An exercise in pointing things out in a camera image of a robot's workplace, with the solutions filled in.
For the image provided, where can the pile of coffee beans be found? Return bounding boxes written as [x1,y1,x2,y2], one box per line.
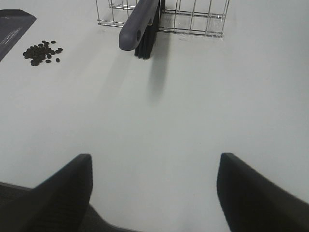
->
[23,40,64,67]

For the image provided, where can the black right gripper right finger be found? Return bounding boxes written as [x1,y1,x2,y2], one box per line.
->
[216,153,309,232]

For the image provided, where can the purple hand brush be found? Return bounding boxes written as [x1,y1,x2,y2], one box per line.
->
[118,0,165,59]

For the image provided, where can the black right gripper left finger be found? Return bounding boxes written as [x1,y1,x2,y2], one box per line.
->
[0,154,93,232]

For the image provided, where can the chrome wire rack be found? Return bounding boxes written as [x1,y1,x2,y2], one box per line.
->
[95,0,230,38]

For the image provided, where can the purple dustpan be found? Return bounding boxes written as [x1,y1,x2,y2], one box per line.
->
[0,9,37,61]

